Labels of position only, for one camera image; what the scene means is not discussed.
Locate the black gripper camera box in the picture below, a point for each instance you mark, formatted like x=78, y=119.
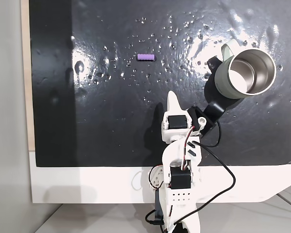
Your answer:
x=213, y=110

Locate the light wooden board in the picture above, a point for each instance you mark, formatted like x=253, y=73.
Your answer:
x=25, y=72

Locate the sage green steel cup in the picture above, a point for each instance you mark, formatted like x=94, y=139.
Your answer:
x=223, y=80

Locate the purple ribbed pen grip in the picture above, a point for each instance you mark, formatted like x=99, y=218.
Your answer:
x=146, y=57

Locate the black glossy table mat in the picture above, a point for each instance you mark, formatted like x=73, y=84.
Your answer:
x=63, y=121

